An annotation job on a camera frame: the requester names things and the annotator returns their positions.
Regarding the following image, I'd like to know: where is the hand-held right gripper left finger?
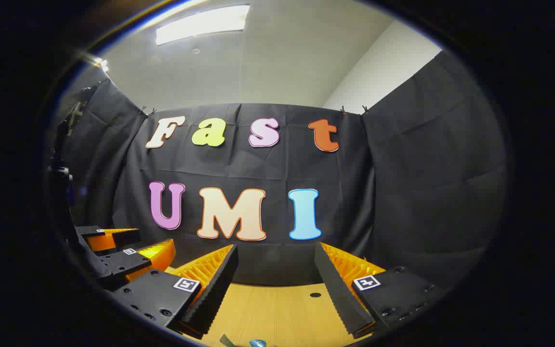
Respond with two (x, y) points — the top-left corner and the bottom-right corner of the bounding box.
(113, 244), (239, 338)

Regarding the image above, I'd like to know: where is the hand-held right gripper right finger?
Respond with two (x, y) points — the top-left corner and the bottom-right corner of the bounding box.
(314, 242), (448, 337)

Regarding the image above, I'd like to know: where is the ceiling light panel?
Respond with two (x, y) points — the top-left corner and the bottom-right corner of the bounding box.
(156, 5), (251, 46)

